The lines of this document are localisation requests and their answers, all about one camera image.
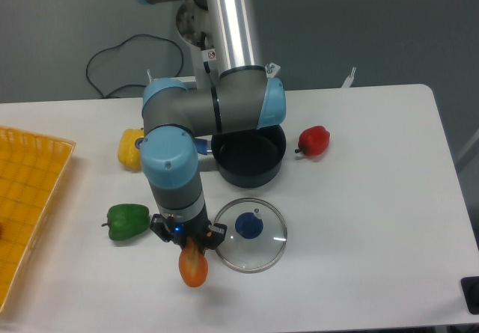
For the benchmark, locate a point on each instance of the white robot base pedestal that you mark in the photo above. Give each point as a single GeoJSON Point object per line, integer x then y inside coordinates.
{"type": "Point", "coordinates": [193, 25]}

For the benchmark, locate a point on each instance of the red bell pepper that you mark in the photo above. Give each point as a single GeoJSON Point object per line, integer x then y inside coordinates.
{"type": "Point", "coordinates": [313, 141]}

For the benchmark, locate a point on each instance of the black pot blue handle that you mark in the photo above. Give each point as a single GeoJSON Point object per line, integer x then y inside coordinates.
{"type": "Point", "coordinates": [246, 159]}

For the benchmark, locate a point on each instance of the long orange bread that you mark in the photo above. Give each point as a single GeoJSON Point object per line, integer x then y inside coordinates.
{"type": "Point", "coordinates": [193, 265]}

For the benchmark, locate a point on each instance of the glass lid blue knob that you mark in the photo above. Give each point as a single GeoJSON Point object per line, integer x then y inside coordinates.
{"type": "Point", "coordinates": [256, 235]}

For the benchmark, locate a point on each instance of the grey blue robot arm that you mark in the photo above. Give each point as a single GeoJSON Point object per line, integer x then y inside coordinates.
{"type": "Point", "coordinates": [242, 98]}

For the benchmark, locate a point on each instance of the yellow bell pepper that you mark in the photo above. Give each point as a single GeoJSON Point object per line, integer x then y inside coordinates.
{"type": "Point", "coordinates": [128, 150]}

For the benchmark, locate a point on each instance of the green bell pepper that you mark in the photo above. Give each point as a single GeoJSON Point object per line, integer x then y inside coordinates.
{"type": "Point", "coordinates": [126, 221]}

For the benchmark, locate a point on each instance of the black object table corner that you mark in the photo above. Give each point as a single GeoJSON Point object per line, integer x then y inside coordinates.
{"type": "Point", "coordinates": [470, 287]}

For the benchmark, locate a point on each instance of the yellow woven basket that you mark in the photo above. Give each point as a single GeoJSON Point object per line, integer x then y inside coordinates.
{"type": "Point", "coordinates": [32, 165]}

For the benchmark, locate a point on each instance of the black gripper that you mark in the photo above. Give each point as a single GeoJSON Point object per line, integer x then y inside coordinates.
{"type": "Point", "coordinates": [206, 235]}

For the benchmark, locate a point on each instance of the white right table clamp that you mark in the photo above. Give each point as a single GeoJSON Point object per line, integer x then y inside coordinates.
{"type": "Point", "coordinates": [349, 79]}

